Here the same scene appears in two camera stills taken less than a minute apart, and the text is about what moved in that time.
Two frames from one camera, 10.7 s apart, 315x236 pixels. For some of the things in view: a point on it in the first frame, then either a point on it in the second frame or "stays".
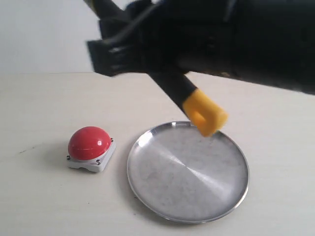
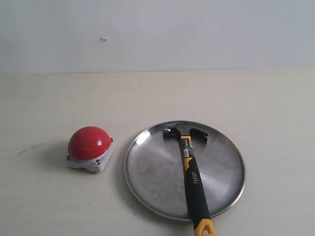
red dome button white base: (90, 147) stays
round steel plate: (177, 174) stays
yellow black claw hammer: (208, 115) to (196, 190)
